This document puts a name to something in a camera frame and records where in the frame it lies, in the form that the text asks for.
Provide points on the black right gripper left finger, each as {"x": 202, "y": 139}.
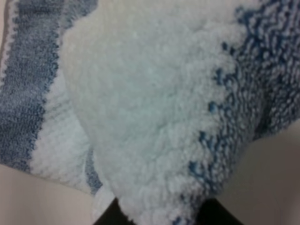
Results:
{"x": 114, "y": 216}

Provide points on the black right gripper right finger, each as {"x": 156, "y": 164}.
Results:
{"x": 212, "y": 212}

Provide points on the blue white striped towel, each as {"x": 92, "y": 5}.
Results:
{"x": 149, "y": 103}

